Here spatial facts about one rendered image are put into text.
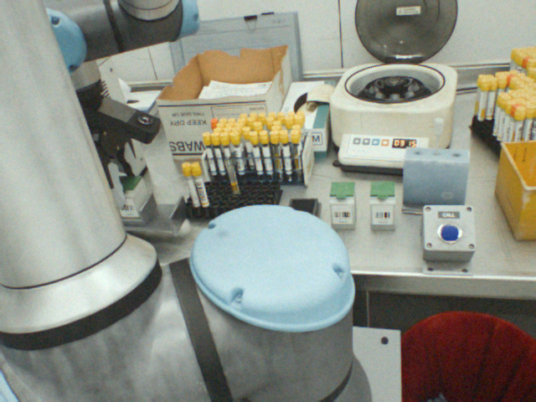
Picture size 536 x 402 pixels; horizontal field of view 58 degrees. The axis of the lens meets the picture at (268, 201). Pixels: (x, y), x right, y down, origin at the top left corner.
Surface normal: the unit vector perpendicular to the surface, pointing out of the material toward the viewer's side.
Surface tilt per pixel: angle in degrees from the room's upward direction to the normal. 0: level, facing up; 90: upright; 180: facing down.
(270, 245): 8
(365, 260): 0
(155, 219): 0
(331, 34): 90
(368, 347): 3
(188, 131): 87
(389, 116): 90
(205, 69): 89
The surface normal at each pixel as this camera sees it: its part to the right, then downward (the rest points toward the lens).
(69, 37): 0.32, 0.51
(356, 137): -0.27, -0.48
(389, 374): -0.11, -0.77
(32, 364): -0.32, 0.40
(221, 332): 0.17, -0.14
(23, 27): 0.88, -0.04
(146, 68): -0.19, 0.59
